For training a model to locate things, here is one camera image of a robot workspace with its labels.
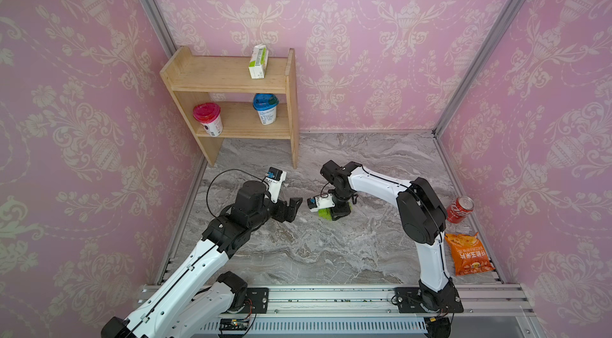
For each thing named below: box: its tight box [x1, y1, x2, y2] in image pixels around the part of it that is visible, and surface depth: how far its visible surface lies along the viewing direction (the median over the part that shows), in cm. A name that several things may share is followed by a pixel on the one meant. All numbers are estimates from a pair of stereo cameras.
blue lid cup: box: [252, 93, 280, 126], surface depth 91 cm
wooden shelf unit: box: [159, 46, 300, 169], surface depth 86 cm
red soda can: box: [446, 195, 475, 225], surface depth 85 cm
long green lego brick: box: [317, 208, 333, 221], surface depth 87 cm
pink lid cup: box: [192, 102, 224, 138], surface depth 87 cm
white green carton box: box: [248, 43, 270, 80], surface depth 79 cm
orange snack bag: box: [444, 231, 496, 276], surface depth 80 cm
